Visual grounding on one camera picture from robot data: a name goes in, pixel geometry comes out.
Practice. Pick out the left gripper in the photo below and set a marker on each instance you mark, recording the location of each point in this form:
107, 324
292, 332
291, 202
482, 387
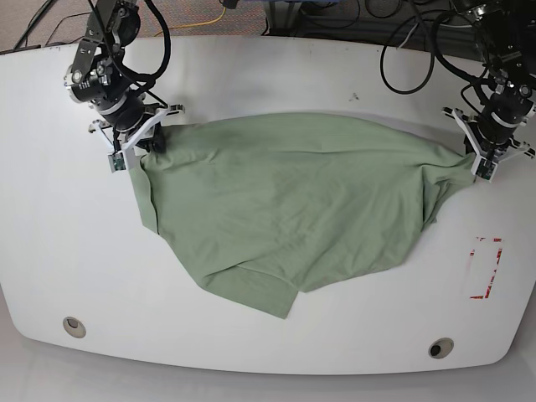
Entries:
489, 138

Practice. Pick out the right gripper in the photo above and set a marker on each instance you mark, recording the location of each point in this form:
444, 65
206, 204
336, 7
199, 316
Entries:
124, 121

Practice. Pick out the green t-shirt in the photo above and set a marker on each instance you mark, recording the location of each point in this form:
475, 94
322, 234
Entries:
258, 209

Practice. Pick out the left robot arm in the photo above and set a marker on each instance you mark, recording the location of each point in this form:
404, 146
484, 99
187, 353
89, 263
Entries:
506, 87

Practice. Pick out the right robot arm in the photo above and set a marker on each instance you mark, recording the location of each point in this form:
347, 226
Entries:
98, 75

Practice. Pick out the red tape marking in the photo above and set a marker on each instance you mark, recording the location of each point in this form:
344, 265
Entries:
482, 266

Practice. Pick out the left table grommet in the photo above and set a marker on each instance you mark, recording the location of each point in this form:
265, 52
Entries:
74, 327

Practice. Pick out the table grommet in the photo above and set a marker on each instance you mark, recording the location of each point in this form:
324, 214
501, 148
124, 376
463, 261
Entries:
441, 348
74, 327

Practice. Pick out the right table grommet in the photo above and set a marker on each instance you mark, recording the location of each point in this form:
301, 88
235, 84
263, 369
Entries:
441, 348

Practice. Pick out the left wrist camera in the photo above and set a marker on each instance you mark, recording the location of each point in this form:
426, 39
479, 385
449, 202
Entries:
483, 168

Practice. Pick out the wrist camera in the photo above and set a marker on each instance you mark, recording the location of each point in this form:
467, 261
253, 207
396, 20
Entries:
483, 168
123, 160

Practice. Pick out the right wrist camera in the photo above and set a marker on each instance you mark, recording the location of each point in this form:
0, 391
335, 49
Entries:
123, 160

